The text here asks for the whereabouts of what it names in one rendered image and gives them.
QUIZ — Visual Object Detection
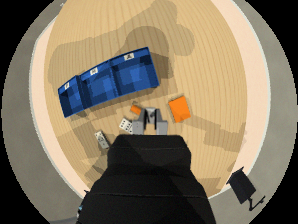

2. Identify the blue rack of bins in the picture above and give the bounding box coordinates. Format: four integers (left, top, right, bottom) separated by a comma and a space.
57, 46, 159, 118

